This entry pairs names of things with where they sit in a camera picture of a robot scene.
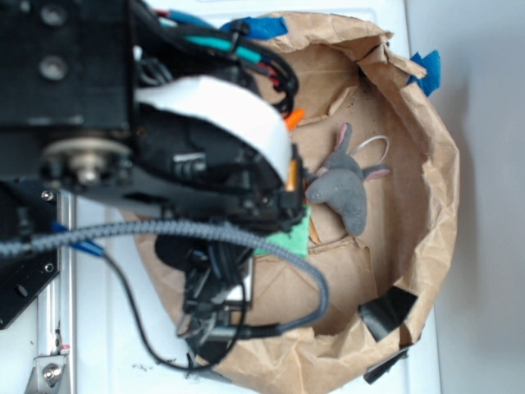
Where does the grey plush mouse toy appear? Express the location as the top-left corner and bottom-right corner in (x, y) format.
(305, 123), (390, 236)

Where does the green rectangular block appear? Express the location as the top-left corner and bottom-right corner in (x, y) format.
(266, 205), (311, 259)

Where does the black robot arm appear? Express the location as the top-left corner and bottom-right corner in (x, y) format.
(1, 1), (304, 241)

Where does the white tape band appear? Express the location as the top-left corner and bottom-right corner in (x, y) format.
(135, 76), (292, 184)

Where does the grey braided cable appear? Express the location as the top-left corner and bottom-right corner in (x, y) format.
(0, 219), (331, 340)

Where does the aluminium extrusion rail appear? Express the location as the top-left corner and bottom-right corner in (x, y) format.
(35, 189), (77, 394)

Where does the black tape lower right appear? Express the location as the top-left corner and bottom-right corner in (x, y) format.
(358, 286), (418, 342)

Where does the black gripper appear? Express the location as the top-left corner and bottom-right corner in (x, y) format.
(154, 148), (304, 349)

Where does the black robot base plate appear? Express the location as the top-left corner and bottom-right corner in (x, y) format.
(1, 180), (60, 330)

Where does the brown spiral seashell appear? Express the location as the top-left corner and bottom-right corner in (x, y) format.
(308, 218), (322, 245)

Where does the blue tape top piece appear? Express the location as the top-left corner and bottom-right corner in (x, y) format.
(219, 16), (288, 40)

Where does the metal corner bracket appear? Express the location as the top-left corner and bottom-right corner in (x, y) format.
(24, 355), (71, 394)

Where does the blue tape right piece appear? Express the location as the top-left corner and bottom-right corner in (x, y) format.
(408, 50), (441, 97)

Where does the blue tape piece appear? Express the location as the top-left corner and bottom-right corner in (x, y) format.
(219, 16), (288, 40)
(408, 50), (441, 97)

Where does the thin black cable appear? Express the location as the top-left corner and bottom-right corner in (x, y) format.
(100, 250), (249, 372)

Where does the brown paper bag bowl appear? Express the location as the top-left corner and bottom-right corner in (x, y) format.
(122, 11), (461, 394)

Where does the orange toy carrot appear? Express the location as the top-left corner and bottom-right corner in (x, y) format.
(284, 108), (305, 131)

